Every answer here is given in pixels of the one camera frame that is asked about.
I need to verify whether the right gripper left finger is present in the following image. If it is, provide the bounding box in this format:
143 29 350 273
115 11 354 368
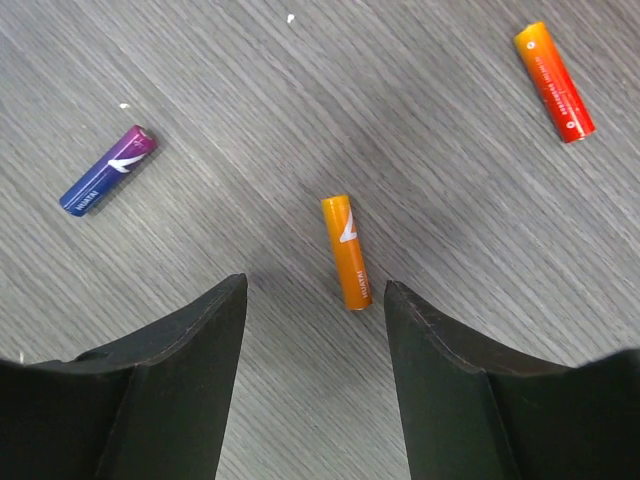
1 274 248 479

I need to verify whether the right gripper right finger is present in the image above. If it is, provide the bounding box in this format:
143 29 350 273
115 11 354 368
384 281 639 479

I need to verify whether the orange yellow battery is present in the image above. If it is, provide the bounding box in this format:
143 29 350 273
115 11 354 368
321 195 372 311

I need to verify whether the dark blue battery left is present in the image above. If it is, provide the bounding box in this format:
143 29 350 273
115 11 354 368
59 125 157 217

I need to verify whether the red orange battery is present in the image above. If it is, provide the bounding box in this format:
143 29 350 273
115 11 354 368
513 22 596 143

